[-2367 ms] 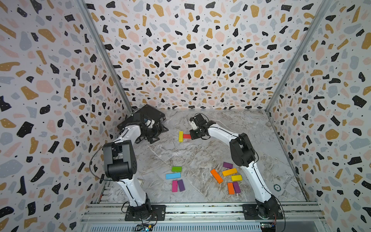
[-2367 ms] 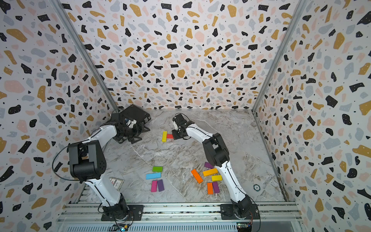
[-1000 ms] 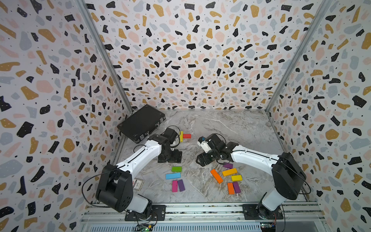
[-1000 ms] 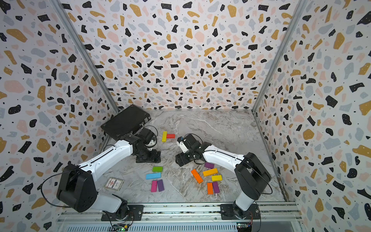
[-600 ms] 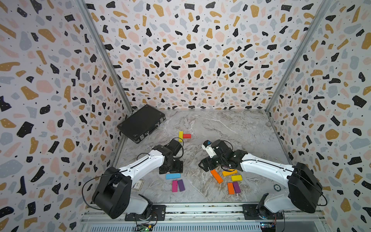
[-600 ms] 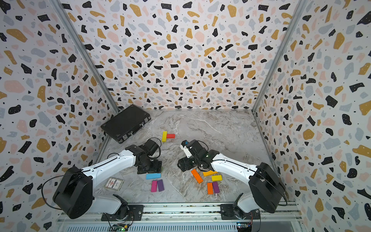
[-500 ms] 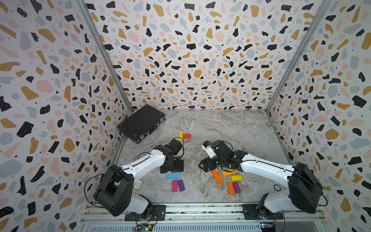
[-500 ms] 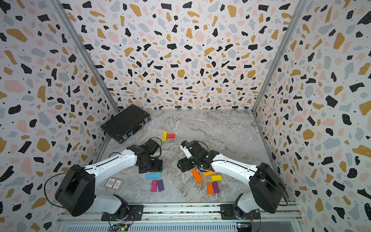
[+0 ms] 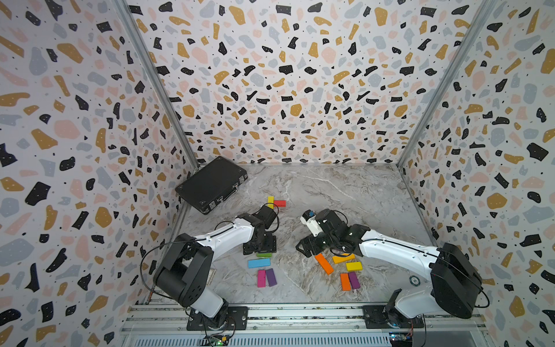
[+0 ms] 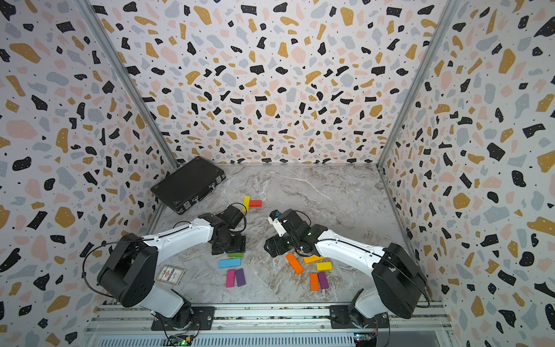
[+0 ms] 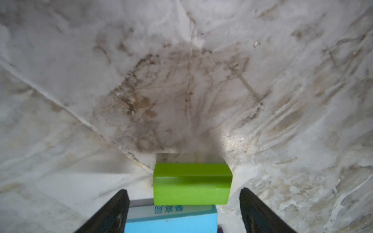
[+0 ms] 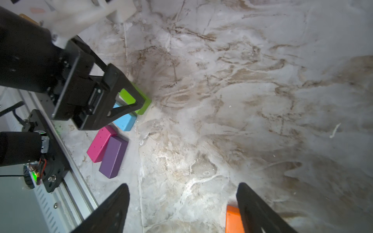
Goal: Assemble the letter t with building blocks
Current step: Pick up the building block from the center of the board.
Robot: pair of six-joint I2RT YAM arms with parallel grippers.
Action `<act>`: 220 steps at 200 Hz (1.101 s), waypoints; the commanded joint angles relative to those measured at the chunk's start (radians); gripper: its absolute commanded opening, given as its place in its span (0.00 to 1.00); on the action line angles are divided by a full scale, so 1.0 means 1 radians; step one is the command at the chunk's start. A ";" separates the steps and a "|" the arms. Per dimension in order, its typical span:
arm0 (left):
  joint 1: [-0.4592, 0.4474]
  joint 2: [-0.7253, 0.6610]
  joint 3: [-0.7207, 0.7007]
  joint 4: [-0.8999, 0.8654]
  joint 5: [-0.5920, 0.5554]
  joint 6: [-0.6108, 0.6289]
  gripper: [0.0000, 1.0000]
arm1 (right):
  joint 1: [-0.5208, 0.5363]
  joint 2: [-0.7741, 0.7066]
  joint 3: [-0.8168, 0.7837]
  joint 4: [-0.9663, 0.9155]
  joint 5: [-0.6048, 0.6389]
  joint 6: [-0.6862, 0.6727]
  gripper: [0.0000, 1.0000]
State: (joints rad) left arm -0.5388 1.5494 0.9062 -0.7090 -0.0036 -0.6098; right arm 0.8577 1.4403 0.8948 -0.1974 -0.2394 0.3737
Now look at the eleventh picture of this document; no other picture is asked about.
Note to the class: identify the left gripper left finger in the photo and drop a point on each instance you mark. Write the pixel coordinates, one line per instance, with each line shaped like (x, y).
(111, 218)

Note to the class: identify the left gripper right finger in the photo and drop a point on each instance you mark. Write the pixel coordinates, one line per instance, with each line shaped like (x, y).
(258, 217)

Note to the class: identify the green block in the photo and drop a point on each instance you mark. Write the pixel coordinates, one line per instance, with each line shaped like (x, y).
(191, 184)

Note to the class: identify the light blue long block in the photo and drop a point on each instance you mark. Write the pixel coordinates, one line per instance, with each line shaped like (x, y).
(146, 217)

